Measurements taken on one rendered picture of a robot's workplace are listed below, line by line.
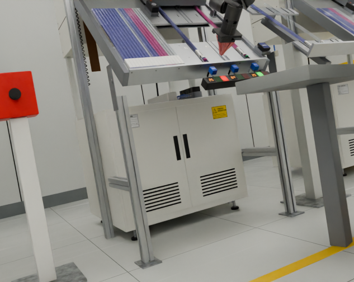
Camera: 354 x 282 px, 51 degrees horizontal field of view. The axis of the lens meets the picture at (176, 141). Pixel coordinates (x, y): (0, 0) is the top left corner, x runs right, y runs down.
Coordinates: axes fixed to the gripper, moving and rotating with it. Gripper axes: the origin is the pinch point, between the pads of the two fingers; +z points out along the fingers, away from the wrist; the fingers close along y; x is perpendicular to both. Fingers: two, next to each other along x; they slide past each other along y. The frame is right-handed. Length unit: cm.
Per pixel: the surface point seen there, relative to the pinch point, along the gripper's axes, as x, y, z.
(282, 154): 26, -31, 40
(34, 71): -173, 43, 115
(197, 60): -9.5, 3.6, 8.6
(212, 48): -17.2, -8.6, 8.6
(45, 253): 28, 76, 60
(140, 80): -3.5, 31.8, 11.4
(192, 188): 12, 3, 69
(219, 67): -3.3, -4.1, 9.1
